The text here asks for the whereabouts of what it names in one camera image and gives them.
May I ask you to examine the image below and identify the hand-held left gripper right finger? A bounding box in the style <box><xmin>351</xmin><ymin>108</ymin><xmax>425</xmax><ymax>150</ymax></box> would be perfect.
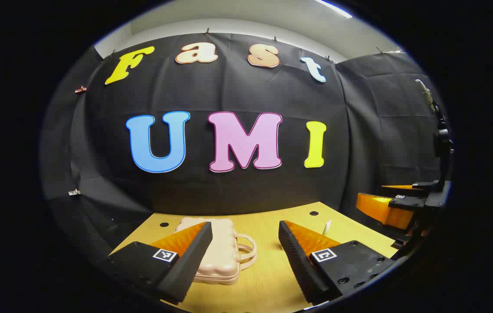
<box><xmin>278</xmin><ymin>220</ymin><xmax>397</xmax><ymax>305</ymax></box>

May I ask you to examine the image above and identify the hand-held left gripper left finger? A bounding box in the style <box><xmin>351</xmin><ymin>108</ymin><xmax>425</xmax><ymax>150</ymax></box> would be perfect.
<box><xmin>107</xmin><ymin>221</ymin><xmax>213</xmax><ymax>305</ymax></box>

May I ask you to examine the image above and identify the beige suitcase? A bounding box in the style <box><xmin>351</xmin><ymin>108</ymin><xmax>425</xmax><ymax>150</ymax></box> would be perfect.
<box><xmin>174</xmin><ymin>216</ymin><xmax>258</xmax><ymax>286</ymax></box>

